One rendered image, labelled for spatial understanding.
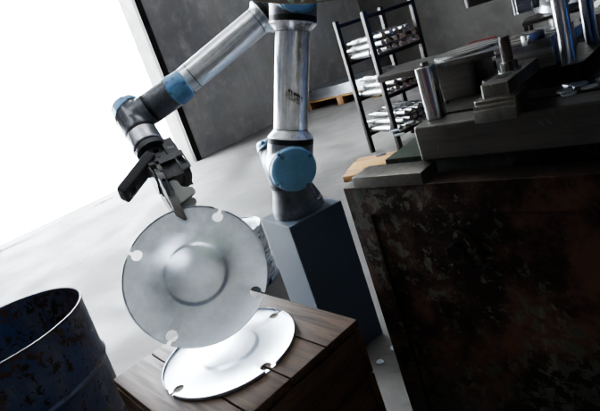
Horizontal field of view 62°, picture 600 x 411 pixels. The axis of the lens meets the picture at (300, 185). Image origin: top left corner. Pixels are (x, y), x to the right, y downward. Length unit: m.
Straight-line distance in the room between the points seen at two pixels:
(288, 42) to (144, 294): 0.65
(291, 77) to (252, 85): 5.51
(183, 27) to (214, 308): 5.41
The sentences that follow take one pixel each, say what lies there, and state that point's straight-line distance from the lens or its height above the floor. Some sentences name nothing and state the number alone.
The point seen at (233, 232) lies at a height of 0.57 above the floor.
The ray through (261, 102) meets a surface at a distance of 6.78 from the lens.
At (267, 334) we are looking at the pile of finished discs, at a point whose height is 0.35.
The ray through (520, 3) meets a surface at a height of 0.84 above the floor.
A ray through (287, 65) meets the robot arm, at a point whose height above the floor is 0.85.
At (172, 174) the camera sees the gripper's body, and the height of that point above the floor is 0.72.
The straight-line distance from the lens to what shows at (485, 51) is 0.96.
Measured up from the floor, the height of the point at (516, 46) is 0.78.
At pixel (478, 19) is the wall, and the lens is 8.13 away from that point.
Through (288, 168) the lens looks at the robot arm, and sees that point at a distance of 1.22.
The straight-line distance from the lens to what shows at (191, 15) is 6.38.
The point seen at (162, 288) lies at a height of 0.53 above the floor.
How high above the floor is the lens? 0.89
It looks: 15 degrees down
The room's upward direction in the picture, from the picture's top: 19 degrees counter-clockwise
